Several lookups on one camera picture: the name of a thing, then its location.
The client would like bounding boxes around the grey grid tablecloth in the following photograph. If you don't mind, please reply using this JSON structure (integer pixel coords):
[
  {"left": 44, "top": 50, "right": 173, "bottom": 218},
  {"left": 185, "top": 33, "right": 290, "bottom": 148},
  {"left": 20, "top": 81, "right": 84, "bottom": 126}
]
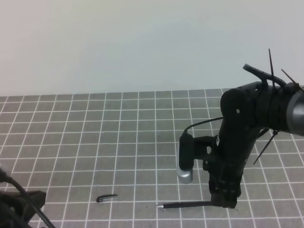
[{"left": 0, "top": 89, "right": 304, "bottom": 228}]

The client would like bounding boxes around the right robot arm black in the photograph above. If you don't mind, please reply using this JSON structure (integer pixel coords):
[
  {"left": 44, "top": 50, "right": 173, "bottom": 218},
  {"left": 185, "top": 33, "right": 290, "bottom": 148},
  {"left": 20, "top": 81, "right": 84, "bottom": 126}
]
[{"left": 190, "top": 82, "right": 304, "bottom": 209}]

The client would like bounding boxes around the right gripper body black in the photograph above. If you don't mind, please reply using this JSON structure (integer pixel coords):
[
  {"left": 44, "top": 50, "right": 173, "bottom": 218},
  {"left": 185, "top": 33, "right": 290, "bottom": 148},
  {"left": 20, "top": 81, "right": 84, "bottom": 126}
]
[{"left": 194, "top": 135, "right": 255, "bottom": 209}]

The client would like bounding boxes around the black pen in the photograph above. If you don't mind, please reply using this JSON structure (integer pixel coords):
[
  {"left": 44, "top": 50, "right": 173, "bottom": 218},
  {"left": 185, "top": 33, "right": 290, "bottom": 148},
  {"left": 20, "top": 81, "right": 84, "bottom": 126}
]
[{"left": 156, "top": 201, "right": 213, "bottom": 209}]

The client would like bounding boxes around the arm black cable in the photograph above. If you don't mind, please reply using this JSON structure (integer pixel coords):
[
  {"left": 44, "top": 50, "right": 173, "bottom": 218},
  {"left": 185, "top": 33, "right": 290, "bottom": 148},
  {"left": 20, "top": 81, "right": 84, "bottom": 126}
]
[
  {"left": 0, "top": 166, "right": 57, "bottom": 228},
  {"left": 184, "top": 117, "right": 224, "bottom": 135}
]

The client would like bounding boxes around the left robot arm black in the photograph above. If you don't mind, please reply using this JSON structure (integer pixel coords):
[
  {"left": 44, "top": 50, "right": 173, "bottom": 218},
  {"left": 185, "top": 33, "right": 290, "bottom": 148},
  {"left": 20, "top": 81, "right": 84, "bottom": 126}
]
[{"left": 0, "top": 191, "right": 36, "bottom": 228}]

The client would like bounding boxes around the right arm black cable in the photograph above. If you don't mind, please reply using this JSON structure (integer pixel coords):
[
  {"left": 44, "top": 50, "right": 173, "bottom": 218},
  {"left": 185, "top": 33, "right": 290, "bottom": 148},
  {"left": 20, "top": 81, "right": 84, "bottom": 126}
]
[{"left": 184, "top": 117, "right": 224, "bottom": 135}]

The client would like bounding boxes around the clear pen cap black clip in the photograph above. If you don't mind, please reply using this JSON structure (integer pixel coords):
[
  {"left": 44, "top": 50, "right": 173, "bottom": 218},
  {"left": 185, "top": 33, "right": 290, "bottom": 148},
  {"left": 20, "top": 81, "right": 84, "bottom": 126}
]
[{"left": 96, "top": 194, "right": 118, "bottom": 203}]

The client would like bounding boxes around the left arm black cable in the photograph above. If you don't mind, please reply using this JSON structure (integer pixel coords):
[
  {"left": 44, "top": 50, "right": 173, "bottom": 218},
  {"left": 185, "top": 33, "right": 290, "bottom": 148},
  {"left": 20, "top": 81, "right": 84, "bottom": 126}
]
[{"left": 0, "top": 166, "right": 57, "bottom": 228}]

